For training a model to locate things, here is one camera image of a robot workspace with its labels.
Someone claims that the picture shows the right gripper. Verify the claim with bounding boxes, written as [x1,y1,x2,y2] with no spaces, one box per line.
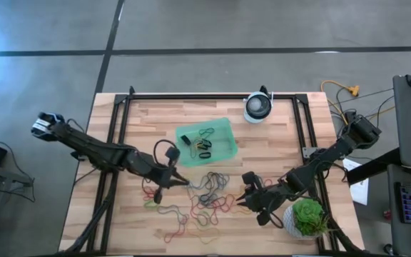
[236,171,288,226]

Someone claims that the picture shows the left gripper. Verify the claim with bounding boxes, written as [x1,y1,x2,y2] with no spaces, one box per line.
[151,146,190,205]

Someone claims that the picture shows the teal rubber band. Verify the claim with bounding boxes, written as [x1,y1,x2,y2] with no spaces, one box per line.
[190,188,213,210]
[205,185,230,208]
[156,204,189,225]

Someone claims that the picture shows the dark grey rubber band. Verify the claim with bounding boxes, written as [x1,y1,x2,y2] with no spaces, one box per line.
[189,126,216,160]
[200,171,230,196]

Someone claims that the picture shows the translucent green plastic bin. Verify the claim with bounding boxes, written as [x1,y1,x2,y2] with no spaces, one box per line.
[175,116,239,168]

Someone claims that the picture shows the long yellow rubber band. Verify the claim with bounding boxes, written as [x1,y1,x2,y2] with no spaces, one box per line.
[186,223,223,246]

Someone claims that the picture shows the succulent in white pot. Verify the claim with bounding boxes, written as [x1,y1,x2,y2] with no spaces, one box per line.
[282,196,338,241]

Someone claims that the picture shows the white paper sheet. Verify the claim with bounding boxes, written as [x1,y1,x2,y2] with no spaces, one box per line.
[341,158,370,207]

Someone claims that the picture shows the black desk leg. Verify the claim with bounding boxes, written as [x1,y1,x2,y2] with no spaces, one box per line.
[345,146,402,186]

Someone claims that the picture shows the grey desk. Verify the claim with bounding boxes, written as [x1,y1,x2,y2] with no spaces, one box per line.
[387,163,411,257]

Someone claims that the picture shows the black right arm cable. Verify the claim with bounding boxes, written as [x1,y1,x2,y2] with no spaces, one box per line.
[267,204,286,229]

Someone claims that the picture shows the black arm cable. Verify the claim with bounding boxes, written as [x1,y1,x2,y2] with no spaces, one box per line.
[267,204,286,229]
[153,138,178,168]

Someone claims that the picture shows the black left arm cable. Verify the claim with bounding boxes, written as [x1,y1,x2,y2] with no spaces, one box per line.
[153,138,178,168]

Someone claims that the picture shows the white dome security camera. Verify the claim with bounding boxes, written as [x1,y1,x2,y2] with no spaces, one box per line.
[243,91,275,125]

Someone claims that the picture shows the yellow extension cord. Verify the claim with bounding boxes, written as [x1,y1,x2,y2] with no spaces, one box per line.
[320,80,361,125]

